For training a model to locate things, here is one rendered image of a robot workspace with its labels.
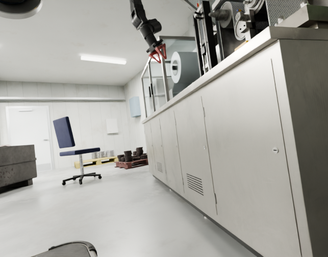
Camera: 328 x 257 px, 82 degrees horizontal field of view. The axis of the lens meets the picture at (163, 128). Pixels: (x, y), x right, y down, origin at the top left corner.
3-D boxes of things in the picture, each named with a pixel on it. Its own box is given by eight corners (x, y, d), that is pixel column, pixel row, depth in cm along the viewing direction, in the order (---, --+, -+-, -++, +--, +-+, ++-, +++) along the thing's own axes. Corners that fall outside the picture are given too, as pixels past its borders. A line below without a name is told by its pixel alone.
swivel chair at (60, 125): (96, 175, 393) (90, 119, 399) (106, 178, 340) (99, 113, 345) (58, 183, 353) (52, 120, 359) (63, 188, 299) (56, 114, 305)
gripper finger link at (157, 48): (165, 60, 112) (156, 45, 109) (172, 54, 105) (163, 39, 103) (157, 65, 108) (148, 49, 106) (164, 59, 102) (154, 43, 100)
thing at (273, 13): (271, 36, 90) (265, -1, 91) (307, 37, 97) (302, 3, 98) (272, 36, 90) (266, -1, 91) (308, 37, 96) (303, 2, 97)
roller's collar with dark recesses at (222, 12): (215, 23, 123) (213, 13, 123) (223, 23, 125) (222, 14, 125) (220, 16, 117) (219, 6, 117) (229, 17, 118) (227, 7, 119)
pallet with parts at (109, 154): (112, 160, 711) (111, 149, 713) (121, 161, 631) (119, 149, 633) (73, 166, 639) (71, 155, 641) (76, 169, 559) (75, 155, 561)
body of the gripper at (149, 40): (155, 50, 112) (148, 38, 111) (164, 41, 104) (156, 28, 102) (147, 54, 109) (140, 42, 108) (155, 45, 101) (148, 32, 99)
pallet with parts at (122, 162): (169, 160, 488) (167, 144, 490) (125, 169, 425) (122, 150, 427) (153, 159, 558) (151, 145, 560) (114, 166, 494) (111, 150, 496)
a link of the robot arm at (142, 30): (136, 30, 105) (141, 24, 100) (145, 26, 108) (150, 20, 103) (143, 42, 106) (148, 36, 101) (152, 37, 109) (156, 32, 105)
